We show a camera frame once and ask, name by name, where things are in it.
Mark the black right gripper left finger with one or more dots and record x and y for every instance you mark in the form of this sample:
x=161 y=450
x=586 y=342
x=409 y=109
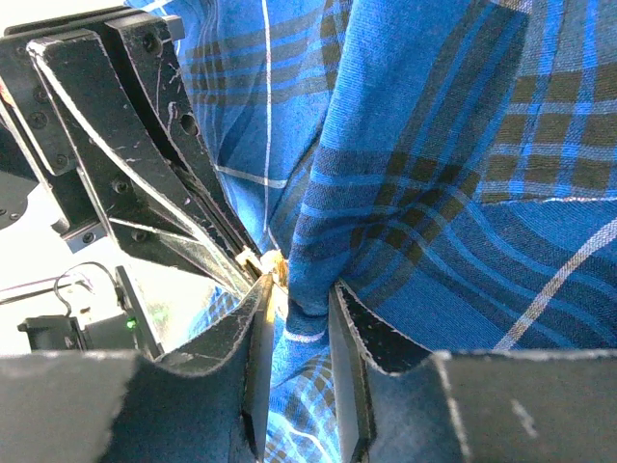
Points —
x=206 y=401

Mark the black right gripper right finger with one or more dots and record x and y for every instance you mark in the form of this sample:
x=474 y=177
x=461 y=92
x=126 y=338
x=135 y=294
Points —
x=395 y=401

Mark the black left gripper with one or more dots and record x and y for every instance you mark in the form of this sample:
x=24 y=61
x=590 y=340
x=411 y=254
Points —
x=144 y=177

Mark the blue plaid shirt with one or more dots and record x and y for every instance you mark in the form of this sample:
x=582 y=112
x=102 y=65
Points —
x=452 y=162

